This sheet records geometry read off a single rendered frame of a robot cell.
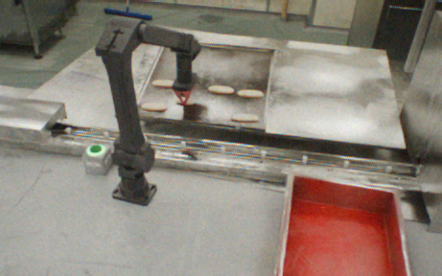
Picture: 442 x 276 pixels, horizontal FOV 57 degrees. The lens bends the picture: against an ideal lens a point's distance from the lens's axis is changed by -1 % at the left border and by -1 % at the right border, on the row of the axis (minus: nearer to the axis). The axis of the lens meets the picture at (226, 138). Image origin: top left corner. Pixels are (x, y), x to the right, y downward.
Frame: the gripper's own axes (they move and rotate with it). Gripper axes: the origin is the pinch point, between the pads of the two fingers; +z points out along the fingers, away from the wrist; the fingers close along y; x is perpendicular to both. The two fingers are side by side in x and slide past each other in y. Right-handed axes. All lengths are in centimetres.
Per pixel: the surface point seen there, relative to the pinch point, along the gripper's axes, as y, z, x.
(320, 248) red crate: -50, 3, -55
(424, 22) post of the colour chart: 74, -10, -91
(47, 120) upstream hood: -27.1, -2.0, 41.2
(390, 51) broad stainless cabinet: 150, 48, -97
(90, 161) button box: -38.8, 0.5, 19.2
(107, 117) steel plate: -7.6, 9.9, 29.9
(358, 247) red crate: -47, 3, -66
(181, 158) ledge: -27.7, 2.7, -7.6
